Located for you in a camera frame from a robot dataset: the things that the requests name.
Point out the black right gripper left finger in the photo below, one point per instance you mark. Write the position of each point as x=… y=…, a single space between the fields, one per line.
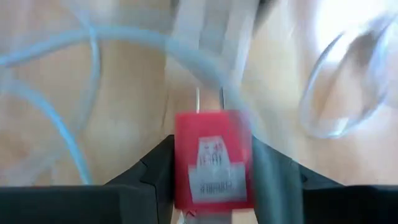
x=93 y=205

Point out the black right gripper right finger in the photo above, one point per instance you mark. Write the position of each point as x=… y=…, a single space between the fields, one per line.
x=342 y=205

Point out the red wall charger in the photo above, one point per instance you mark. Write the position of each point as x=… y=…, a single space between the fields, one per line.
x=214 y=130

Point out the white power strip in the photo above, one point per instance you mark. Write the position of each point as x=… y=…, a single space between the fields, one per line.
x=214 y=31

